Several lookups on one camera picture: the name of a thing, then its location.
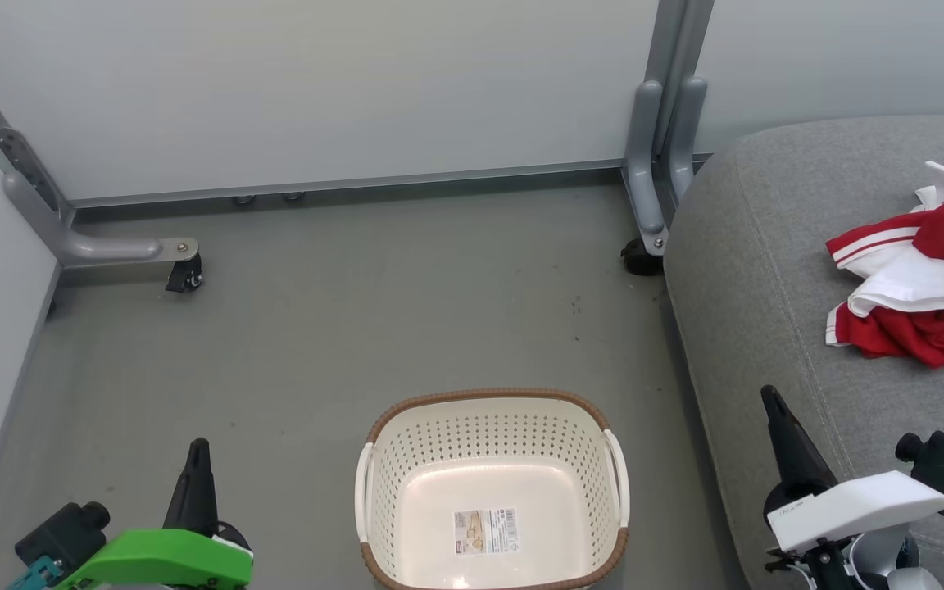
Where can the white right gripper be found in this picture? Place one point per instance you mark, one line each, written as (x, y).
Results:
(849, 508)

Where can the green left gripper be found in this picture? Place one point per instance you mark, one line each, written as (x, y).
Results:
(161, 561)

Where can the red and white sports garment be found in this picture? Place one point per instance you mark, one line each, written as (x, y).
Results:
(931, 328)

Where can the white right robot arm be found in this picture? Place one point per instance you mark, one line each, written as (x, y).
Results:
(882, 561)

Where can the cream perforated laundry basket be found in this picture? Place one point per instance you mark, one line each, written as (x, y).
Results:
(488, 442)

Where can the grey fabric sofa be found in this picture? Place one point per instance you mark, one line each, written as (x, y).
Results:
(767, 287)

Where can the black caster wheel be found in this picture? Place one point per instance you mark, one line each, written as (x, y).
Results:
(185, 274)
(640, 258)

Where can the paper barcode label sticker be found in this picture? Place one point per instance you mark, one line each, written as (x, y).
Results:
(486, 531)

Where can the small round metal foot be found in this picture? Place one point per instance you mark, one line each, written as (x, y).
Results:
(244, 199)
(292, 197)

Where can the short grey partition leg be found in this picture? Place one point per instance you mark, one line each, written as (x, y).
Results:
(687, 123)
(644, 164)

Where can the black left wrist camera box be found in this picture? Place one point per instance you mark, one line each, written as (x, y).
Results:
(62, 533)

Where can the grey partition bottom rail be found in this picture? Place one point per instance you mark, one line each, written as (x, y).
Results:
(357, 182)

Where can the dark grey slanted frame bar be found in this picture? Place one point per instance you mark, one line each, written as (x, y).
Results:
(21, 160)

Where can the grey upright partition post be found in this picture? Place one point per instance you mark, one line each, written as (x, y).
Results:
(677, 41)

